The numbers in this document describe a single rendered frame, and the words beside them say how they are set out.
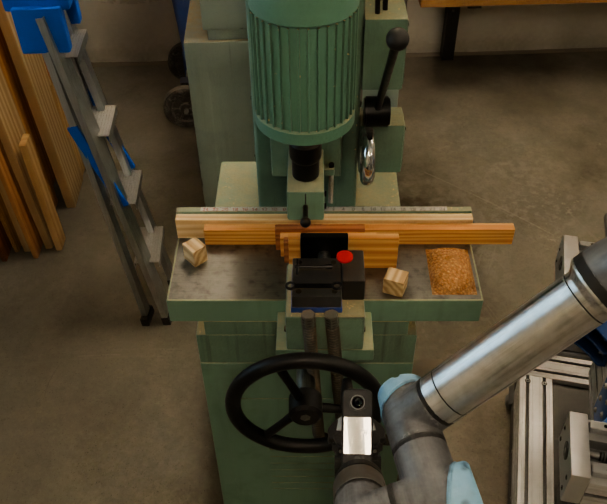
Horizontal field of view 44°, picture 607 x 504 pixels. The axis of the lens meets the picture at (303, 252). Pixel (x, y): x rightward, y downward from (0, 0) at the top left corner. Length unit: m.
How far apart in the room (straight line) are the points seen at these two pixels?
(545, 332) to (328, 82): 0.53
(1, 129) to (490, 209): 1.82
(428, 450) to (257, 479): 0.98
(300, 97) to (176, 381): 1.42
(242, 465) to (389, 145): 0.85
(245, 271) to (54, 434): 1.13
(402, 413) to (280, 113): 0.53
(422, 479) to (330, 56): 0.64
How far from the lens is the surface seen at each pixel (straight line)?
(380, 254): 1.48
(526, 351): 1.00
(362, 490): 1.05
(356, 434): 1.15
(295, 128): 1.28
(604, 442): 1.51
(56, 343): 2.68
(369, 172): 1.53
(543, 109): 3.75
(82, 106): 2.14
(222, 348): 1.56
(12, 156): 2.77
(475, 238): 1.57
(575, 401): 2.26
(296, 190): 1.41
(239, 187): 1.86
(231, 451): 1.87
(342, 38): 1.23
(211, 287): 1.47
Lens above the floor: 1.95
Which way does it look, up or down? 43 degrees down
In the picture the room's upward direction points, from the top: 1 degrees counter-clockwise
